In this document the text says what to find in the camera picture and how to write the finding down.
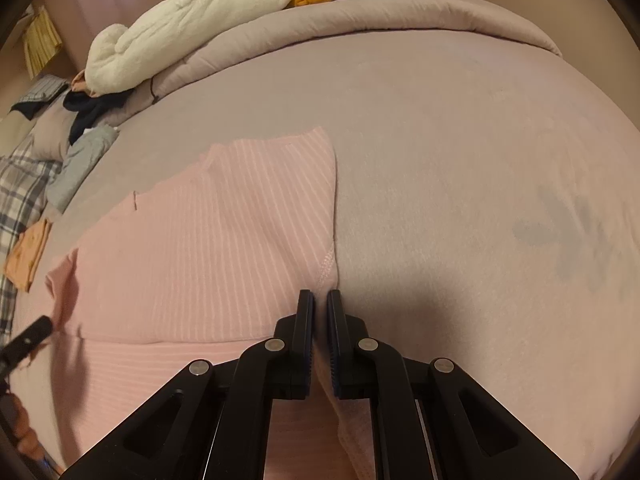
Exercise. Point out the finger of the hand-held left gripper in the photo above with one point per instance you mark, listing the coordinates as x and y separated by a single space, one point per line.
30 336

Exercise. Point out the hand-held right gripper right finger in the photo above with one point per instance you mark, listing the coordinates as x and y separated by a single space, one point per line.
336 345

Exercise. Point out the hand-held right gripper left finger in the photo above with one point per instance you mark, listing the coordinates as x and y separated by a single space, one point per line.
306 340

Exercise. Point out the pink striped garment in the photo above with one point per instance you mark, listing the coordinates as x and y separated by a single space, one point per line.
210 240

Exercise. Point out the person's left hand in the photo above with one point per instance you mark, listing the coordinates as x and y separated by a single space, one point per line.
27 430

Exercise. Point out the orange folded garment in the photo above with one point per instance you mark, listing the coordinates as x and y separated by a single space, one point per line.
27 255

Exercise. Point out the plaid blue grey shirt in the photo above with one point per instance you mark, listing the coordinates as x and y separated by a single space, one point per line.
20 195

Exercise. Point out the grey folded garment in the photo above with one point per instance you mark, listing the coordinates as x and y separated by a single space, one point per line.
82 165

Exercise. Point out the grey pillow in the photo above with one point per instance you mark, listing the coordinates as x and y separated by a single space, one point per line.
50 132

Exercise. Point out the pink bed sheet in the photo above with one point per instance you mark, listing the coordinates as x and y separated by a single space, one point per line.
450 160

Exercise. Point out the dark navy garment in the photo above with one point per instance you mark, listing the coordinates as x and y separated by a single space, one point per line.
95 107

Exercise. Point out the striped folded cloth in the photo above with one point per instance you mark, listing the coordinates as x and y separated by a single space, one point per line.
42 91

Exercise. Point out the peach cloth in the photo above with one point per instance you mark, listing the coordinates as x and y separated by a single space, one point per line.
82 82

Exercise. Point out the yellow cloth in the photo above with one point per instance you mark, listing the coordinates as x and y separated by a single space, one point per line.
42 42

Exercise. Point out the mauve duvet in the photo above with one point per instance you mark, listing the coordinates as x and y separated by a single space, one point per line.
350 25

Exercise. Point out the white plush blanket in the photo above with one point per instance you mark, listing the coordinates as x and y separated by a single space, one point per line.
190 20

